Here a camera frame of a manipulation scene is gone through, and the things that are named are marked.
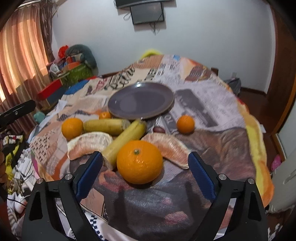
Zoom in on medium orange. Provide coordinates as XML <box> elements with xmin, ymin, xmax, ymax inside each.
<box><xmin>61</xmin><ymin>118</ymin><xmax>83</xmax><ymax>141</ymax></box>

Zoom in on pomelo segment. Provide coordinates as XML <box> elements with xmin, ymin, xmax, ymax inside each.
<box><xmin>67</xmin><ymin>132</ymin><xmax>113</xmax><ymax>161</ymax></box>
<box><xmin>141</xmin><ymin>133</ymin><xmax>190</xmax><ymax>170</ymax></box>

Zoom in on tiny orange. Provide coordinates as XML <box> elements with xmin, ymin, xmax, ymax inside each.
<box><xmin>99</xmin><ymin>111</ymin><xmax>112</xmax><ymax>120</ymax></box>

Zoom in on yellow-green banana back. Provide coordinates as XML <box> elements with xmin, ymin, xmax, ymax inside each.
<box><xmin>83</xmin><ymin>118</ymin><xmax>130</xmax><ymax>136</ymax></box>

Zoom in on large orange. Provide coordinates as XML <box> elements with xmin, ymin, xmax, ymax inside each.
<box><xmin>116</xmin><ymin>140</ymin><xmax>163</xmax><ymax>185</ymax></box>

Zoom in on small orange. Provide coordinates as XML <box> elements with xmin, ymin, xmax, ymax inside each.
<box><xmin>177</xmin><ymin>115</ymin><xmax>195</xmax><ymax>135</ymax></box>

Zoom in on dark red grape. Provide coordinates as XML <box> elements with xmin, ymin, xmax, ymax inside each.
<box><xmin>153</xmin><ymin>126</ymin><xmax>166</xmax><ymax>133</ymax></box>

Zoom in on yellow banana front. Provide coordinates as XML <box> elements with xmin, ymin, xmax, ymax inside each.
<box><xmin>102</xmin><ymin>120</ymin><xmax>147</xmax><ymax>170</ymax></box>

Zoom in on red and blue box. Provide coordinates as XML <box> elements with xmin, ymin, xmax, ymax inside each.
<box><xmin>37</xmin><ymin>79</ymin><xmax>67</xmax><ymax>105</ymax></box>

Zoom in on pink slipper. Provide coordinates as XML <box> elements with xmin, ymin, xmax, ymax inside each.
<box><xmin>271</xmin><ymin>155</ymin><xmax>282</xmax><ymax>172</ymax></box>

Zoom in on orange striped curtain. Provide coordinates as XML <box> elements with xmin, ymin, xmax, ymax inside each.
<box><xmin>0</xmin><ymin>2</ymin><xmax>56</xmax><ymax>135</ymax></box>

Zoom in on red plush toy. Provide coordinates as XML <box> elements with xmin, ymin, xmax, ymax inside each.
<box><xmin>58</xmin><ymin>45</ymin><xmax>69</xmax><ymax>59</ymax></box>

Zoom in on green storage box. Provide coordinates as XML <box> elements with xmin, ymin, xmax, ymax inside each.
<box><xmin>60</xmin><ymin>64</ymin><xmax>93</xmax><ymax>87</ymax></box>

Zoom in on grey plush toy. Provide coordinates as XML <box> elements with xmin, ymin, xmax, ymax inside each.
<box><xmin>65</xmin><ymin>44</ymin><xmax>97</xmax><ymax>69</ymax></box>

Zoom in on purple ceramic plate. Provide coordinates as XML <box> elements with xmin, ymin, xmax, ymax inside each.
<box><xmin>108</xmin><ymin>82</ymin><xmax>174</xmax><ymax>120</ymax></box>

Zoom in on grey backpack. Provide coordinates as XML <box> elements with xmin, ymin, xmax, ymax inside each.
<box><xmin>224</xmin><ymin>77</ymin><xmax>241</xmax><ymax>96</ymax></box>

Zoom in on newspaper print blanket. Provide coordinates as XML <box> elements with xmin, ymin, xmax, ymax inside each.
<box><xmin>30</xmin><ymin>55</ymin><xmax>274</xmax><ymax>240</ymax></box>

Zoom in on black wall television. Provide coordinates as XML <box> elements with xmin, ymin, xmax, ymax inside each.
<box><xmin>115</xmin><ymin>0</ymin><xmax>173</xmax><ymax>9</ymax></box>

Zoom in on small wall monitor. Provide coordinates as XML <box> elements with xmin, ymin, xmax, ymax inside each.
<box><xmin>130</xmin><ymin>2</ymin><xmax>165</xmax><ymax>25</ymax></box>

